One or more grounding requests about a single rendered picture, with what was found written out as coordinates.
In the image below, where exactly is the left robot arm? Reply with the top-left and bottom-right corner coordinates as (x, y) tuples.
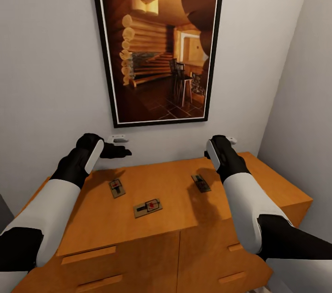
(0, 133), (132, 293)

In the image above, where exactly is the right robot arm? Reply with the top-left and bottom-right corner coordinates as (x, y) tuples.
(205, 135), (332, 293)

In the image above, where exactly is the mousetrap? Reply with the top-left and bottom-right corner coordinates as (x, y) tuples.
(108, 179), (126, 199)
(191, 174), (211, 193)
(133, 198), (163, 218)

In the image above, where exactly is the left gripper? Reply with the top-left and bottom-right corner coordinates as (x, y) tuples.
(102, 144), (132, 159)

